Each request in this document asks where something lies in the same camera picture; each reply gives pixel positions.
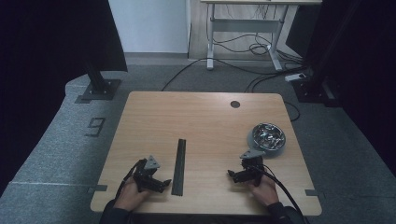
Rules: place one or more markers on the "black bar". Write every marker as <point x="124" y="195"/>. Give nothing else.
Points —
<point x="176" y="168"/>

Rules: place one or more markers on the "stainless steel bowl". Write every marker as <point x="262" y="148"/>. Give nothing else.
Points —
<point x="268" y="137"/>

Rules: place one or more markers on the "grey round plate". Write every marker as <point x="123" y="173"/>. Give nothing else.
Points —
<point x="271" y="154"/>

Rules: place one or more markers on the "grey tape strip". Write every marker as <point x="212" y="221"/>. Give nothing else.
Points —
<point x="312" y="192"/>
<point x="99" y="188"/>

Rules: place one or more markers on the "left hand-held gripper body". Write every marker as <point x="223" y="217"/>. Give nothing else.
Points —
<point x="145" y="178"/>

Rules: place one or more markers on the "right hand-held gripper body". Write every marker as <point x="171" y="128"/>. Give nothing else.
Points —
<point x="253" y="169"/>

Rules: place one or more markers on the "white power strip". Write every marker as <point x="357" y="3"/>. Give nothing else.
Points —
<point x="295" y="77"/>

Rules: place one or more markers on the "person's left hand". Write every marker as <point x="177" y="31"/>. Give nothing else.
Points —
<point x="129" y="196"/>

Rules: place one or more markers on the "black metal stand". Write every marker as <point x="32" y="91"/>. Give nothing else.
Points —
<point x="311" y="90"/>
<point x="101" y="90"/>

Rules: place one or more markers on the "black textured chopstick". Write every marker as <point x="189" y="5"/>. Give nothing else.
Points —
<point x="182" y="167"/>

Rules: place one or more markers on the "white metal frame desk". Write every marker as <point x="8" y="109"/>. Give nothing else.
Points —
<point x="246" y="25"/>

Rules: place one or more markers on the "person's right hand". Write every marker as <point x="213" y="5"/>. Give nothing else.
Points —
<point x="264" y="191"/>

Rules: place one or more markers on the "black curtain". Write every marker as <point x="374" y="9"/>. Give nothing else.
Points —
<point x="46" y="62"/>
<point x="373" y="62"/>

